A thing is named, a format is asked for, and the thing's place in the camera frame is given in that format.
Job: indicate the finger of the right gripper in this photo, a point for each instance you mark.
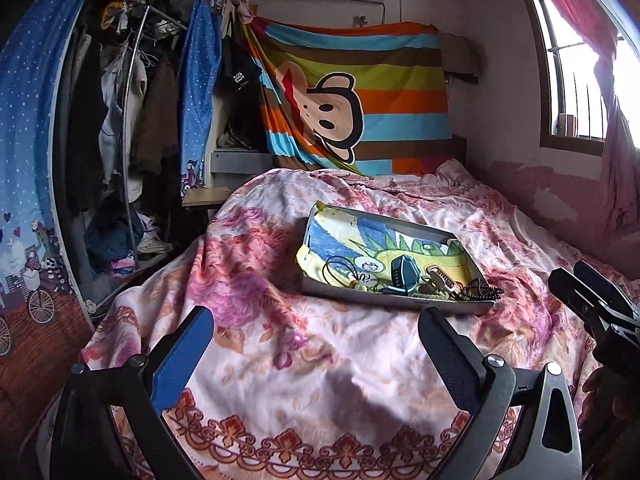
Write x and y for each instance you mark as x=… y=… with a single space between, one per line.
x=584 y=302
x=612 y=295

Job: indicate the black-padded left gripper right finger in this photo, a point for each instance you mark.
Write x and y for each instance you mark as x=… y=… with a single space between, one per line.
x=457 y=361

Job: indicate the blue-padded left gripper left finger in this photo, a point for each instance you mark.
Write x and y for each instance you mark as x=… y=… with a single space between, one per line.
x=172 y=361

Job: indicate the beige hair claw clip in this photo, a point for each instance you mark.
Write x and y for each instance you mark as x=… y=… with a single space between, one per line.
x=437 y=282

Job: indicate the light blue smart watch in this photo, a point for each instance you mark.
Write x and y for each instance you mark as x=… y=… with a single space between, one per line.
x=405 y=276

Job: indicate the large hoop earring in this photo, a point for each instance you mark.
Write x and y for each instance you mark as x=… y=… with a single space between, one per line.
x=338 y=271

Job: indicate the person's right hand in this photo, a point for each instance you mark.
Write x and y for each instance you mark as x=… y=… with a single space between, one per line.
x=608 y=395

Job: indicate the blue dotted wardrobe curtain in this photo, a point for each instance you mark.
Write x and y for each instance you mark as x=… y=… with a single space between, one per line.
x=35 y=277

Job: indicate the pink window curtain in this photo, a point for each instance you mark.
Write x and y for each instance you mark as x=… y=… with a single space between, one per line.
x=620 y=160

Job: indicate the tray with dinosaur drawing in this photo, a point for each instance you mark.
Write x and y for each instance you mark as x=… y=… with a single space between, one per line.
x=371 y=242

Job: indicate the window with bars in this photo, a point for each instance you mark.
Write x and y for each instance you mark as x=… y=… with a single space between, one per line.
x=573 y=110

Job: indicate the striped monkey blanket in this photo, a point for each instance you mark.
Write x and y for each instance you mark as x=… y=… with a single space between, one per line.
x=370 y=100

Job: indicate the hanging clothes in wardrobe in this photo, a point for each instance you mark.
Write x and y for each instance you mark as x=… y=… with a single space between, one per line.
x=115 y=137

